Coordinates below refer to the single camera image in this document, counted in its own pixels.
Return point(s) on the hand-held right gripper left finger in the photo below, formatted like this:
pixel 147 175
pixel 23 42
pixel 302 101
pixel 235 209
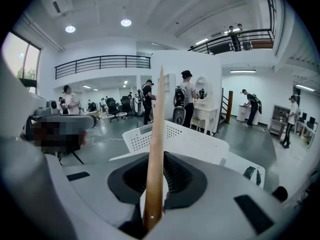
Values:
pixel 95 191

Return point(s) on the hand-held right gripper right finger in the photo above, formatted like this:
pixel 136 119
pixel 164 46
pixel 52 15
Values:
pixel 215 209

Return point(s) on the white plastic basket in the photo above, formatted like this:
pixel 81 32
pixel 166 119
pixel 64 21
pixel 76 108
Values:
pixel 190 139

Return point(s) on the wooden clothes hanger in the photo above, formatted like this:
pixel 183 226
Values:
pixel 156 134

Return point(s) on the white marble table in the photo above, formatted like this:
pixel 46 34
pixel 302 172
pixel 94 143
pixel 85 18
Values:
pixel 240 164

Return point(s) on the person's head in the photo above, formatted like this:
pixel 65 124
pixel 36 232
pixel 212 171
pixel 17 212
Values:
pixel 57 136

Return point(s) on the black round bin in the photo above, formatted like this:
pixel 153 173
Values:
pixel 280 193

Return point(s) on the black office chair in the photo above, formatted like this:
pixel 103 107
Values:
pixel 126 105
pixel 113 107

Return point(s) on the white wheeled machine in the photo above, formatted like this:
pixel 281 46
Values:
pixel 138 106

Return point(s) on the white vanity dresser with mirror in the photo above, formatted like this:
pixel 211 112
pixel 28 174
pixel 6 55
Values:
pixel 203 111

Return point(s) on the dark staircase railing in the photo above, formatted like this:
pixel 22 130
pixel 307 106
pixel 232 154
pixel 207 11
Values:
pixel 223 109

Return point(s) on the grey open cabinet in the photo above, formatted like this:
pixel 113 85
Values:
pixel 276 120

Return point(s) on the white bookshelf desk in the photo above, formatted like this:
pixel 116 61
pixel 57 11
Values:
pixel 167 86

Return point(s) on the black balcony railing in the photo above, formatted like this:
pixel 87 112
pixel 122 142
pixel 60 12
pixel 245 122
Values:
pixel 100 64
pixel 250 37

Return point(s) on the large window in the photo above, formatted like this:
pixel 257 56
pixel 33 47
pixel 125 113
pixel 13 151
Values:
pixel 20 59

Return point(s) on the round ceiling light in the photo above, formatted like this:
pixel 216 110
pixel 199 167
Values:
pixel 126 22
pixel 70 29

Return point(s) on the grey head camera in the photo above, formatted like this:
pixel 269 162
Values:
pixel 62 119

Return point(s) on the white round pedestal counter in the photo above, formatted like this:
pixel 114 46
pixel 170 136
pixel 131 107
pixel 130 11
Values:
pixel 241 114

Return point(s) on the brown wooden stair post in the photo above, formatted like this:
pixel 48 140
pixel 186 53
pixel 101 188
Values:
pixel 229 106

